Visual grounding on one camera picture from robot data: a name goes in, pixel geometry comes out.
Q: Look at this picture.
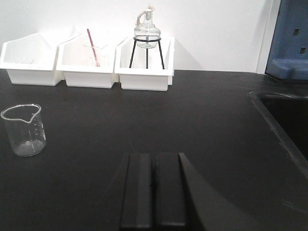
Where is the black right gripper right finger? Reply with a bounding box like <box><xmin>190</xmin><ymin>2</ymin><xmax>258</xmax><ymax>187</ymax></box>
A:
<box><xmin>155</xmin><ymin>153</ymin><xmax>188</xmax><ymax>227</ymax></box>

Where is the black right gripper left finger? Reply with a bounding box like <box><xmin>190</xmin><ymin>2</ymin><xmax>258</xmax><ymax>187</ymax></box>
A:
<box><xmin>120</xmin><ymin>154</ymin><xmax>153</xmax><ymax>229</ymax></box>

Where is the clear glass beaker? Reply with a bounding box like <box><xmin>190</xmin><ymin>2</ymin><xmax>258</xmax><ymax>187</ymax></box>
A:
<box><xmin>0</xmin><ymin>103</ymin><xmax>46</xmax><ymax>157</ymax></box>

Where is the white bin right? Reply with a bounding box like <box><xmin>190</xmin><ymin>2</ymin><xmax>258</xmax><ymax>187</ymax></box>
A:
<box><xmin>115</xmin><ymin>37</ymin><xmax>175</xmax><ymax>91</ymax></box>

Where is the white bin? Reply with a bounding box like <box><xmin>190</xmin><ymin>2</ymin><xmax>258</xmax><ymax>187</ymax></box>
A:
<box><xmin>115</xmin><ymin>37</ymin><xmax>175</xmax><ymax>91</ymax></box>
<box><xmin>0</xmin><ymin>31</ymin><xmax>64</xmax><ymax>86</ymax></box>
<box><xmin>56</xmin><ymin>34</ymin><xmax>118</xmax><ymax>89</ymax></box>

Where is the black lab sink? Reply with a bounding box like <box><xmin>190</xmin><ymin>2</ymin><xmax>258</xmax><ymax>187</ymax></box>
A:
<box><xmin>248</xmin><ymin>91</ymin><xmax>308</xmax><ymax>177</ymax></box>

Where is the black tripod stand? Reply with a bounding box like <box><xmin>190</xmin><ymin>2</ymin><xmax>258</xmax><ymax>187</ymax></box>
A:
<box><xmin>129</xmin><ymin>36</ymin><xmax>165</xmax><ymax>70</ymax></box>

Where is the white bin middle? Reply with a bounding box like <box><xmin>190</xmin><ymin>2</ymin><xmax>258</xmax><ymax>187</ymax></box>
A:
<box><xmin>56</xmin><ymin>34</ymin><xmax>118</xmax><ymax>89</ymax></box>

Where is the glass alcohol lamp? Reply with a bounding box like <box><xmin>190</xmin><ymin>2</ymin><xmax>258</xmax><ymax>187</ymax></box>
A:
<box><xmin>134</xmin><ymin>6</ymin><xmax>161</xmax><ymax>49</ymax></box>

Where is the white bin left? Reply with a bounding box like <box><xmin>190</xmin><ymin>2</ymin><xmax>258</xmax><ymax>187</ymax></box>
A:
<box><xmin>0</xmin><ymin>31</ymin><xmax>64</xmax><ymax>86</ymax></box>

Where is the blue plastic rack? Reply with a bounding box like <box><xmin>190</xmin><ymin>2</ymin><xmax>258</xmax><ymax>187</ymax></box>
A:
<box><xmin>265</xmin><ymin>0</ymin><xmax>308</xmax><ymax>81</ymax></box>

